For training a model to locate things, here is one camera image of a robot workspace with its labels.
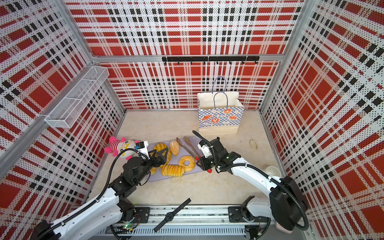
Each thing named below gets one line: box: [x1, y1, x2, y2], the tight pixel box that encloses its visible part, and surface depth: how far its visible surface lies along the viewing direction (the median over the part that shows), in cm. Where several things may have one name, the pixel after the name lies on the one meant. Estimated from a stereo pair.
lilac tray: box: [148, 136, 204, 182], surface depth 88 cm
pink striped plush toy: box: [104, 136, 139, 161], surface depth 95 cm
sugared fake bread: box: [170, 140, 180, 156], surface depth 95 cm
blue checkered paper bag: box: [197, 77, 244, 136], surface depth 95 cm
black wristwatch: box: [153, 198, 192, 233], surface depth 75 cm
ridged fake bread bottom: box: [160, 164, 185, 177], surface depth 86 cm
